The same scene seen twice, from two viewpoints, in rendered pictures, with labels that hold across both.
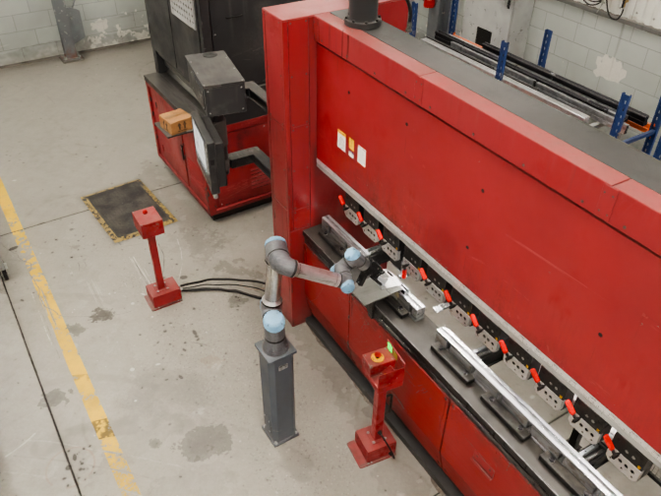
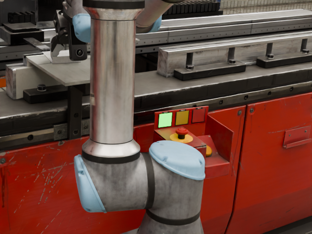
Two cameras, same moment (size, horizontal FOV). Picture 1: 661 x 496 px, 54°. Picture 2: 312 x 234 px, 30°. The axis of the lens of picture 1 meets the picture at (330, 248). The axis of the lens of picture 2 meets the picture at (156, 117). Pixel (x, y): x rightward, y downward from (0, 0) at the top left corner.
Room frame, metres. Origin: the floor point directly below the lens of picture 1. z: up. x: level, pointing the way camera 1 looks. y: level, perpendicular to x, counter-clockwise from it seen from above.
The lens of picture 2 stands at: (2.66, 1.38, 1.50)
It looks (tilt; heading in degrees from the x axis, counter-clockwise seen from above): 21 degrees down; 266
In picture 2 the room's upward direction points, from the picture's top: 4 degrees clockwise
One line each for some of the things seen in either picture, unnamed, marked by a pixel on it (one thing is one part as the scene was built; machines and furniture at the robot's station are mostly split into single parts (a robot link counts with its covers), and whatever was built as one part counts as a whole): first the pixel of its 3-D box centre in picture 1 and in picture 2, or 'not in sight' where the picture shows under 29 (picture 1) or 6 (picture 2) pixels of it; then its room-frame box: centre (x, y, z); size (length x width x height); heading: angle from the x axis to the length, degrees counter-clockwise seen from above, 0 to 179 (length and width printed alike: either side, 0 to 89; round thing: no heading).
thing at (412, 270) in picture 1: (417, 261); not in sight; (2.73, -0.47, 1.26); 0.15 x 0.09 x 0.17; 32
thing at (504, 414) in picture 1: (505, 415); (287, 59); (1.99, -0.86, 0.89); 0.30 x 0.05 x 0.03; 32
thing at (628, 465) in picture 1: (631, 453); not in sight; (1.54, -1.21, 1.26); 0.15 x 0.09 x 0.17; 32
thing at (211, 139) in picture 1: (210, 152); not in sight; (3.60, 0.77, 1.42); 0.45 x 0.12 x 0.36; 22
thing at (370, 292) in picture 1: (374, 288); (73, 67); (2.80, -0.26, 1.00); 0.26 x 0.18 x 0.01; 122
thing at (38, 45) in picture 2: not in sight; (29, 37); (2.96, -0.52, 1.01); 0.26 x 0.12 x 0.05; 122
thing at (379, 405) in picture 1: (379, 407); not in sight; (2.42, -0.30, 0.39); 0.05 x 0.05 x 0.54; 25
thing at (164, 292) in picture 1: (154, 258); not in sight; (3.77, 1.31, 0.41); 0.25 x 0.20 x 0.83; 122
